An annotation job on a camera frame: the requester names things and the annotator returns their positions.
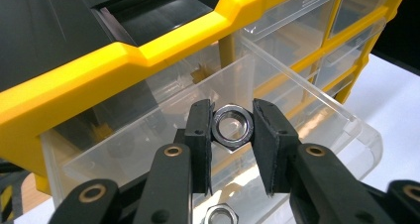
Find clear plastic drawer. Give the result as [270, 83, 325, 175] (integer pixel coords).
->
[41, 35, 384, 224]

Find rows of clear drawers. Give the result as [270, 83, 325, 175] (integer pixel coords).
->
[242, 0, 394, 100]

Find dark curtain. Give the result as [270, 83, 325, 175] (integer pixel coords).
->
[371, 0, 420, 73]

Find silver hex nut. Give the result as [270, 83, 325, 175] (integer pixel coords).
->
[211, 103, 256, 152]
[203, 202, 240, 224]

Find wooden desk board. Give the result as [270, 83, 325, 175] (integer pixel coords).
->
[19, 172, 52, 216]

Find yellow black organizer box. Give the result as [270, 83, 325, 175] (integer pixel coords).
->
[0, 0, 411, 197]

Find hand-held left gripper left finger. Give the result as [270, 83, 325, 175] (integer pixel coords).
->
[183, 98, 214, 197]

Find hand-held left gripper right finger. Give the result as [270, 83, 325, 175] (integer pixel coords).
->
[252, 98, 301, 197]

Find yellow black tape mark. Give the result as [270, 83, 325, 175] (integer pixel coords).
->
[0, 184, 14, 222]

